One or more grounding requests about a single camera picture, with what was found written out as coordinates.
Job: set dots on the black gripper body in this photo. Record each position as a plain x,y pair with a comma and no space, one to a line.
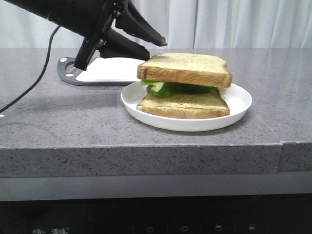
91,19

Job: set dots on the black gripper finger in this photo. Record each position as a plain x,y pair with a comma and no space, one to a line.
129,19
118,46

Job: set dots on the green lettuce leaf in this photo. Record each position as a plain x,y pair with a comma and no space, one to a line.
168,89

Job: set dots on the toasted bread slice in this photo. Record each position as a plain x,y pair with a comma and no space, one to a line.
185,106
187,68

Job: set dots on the white cutting board black rim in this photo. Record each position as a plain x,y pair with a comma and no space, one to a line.
100,72

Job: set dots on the white curtain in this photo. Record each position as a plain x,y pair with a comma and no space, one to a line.
186,24

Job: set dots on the white round plate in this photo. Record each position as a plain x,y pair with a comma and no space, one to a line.
237,98

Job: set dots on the black appliance control panel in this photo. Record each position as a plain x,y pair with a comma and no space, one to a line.
243,214

